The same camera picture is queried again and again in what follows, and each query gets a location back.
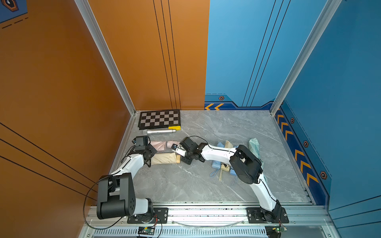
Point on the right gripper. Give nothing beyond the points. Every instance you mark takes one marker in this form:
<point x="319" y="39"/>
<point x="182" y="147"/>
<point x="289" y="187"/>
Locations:
<point x="186" y="161"/>

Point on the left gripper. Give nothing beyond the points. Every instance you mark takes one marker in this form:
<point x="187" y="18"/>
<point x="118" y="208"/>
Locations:
<point x="153" y="150"/>

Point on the pink umbrella sleeve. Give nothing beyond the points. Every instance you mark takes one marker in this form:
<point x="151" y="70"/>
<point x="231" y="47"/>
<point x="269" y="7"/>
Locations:
<point x="159" y="145"/>

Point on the cream umbrella sleeve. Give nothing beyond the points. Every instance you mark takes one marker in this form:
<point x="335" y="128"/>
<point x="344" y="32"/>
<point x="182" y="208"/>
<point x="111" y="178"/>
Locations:
<point x="165" y="158"/>

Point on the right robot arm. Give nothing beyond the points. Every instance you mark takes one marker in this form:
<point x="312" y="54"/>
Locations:
<point x="248" y="169"/>

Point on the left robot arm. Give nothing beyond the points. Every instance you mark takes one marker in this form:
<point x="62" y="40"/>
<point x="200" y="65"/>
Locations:
<point x="116" y="193"/>

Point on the silver metal cylinder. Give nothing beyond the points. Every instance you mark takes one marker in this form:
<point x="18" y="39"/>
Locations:
<point x="158" y="131"/>

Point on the light blue sleeved umbrella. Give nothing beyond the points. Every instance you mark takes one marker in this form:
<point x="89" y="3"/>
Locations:
<point x="216" y="165"/>

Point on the yellow block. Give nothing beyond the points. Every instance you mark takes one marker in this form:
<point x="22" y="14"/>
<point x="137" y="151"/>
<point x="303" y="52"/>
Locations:
<point x="177" y="128"/>

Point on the pale yellow sleeved umbrella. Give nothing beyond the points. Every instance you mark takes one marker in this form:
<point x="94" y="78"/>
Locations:
<point x="225" y="167"/>

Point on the checkerboard calibration board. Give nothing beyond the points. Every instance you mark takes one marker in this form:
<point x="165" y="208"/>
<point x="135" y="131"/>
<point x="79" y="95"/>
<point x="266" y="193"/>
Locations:
<point x="159" y="119"/>

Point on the mint green sleeved umbrella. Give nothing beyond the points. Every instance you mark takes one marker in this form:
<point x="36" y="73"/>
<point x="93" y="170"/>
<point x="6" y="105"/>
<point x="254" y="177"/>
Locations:
<point x="254" y="147"/>

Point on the green circuit board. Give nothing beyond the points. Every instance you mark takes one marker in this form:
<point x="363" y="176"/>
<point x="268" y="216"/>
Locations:
<point x="146" y="231"/>

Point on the small right circuit board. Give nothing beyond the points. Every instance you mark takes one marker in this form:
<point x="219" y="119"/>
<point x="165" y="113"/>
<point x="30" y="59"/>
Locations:
<point x="279" y="230"/>

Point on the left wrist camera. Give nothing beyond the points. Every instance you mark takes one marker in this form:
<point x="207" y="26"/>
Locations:
<point x="141" y="142"/>

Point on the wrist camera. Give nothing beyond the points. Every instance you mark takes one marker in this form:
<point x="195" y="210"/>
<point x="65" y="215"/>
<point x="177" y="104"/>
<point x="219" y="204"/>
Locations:
<point x="141" y="142"/>
<point x="179" y="150"/>

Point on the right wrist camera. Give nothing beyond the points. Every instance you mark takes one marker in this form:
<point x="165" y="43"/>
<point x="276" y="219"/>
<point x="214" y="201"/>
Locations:
<point x="179" y="150"/>

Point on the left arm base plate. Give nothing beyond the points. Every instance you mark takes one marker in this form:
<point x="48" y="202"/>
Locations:
<point x="157" y="214"/>

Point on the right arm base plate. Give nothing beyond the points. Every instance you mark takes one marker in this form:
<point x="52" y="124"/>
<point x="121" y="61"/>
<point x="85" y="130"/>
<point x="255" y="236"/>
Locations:
<point x="257" y="215"/>

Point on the aluminium front rail frame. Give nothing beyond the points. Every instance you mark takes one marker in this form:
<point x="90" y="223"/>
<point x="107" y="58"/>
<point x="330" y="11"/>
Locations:
<point x="217" y="220"/>

